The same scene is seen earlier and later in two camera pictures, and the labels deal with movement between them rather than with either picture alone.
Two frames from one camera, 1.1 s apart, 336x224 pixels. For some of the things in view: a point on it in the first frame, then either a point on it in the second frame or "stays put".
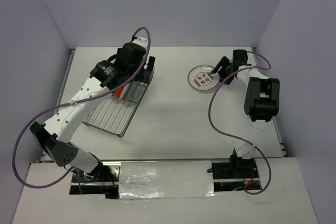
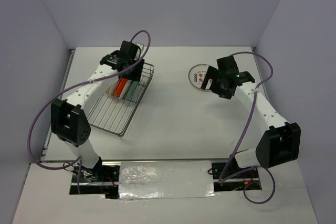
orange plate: (118, 92) stays put
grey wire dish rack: (113, 114) stays put
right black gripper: (223, 62) -> (211, 73)
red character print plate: (200, 77) stays put
